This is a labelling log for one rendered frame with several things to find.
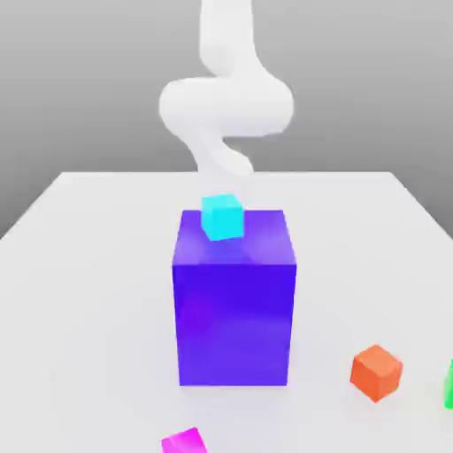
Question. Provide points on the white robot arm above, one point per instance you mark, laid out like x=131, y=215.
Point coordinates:
x=226, y=106

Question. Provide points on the small cyan cube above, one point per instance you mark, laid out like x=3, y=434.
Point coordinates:
x=223, y=219

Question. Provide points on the small orange cube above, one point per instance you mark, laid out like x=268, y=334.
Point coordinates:
x=376, y=373

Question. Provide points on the small magenta cube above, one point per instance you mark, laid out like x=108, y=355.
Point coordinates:
x=184, y=442

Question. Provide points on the small green cube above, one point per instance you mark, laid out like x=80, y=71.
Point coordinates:
x=449, y=385

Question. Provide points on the large purple box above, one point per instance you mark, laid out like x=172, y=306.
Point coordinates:
x=233, y=318

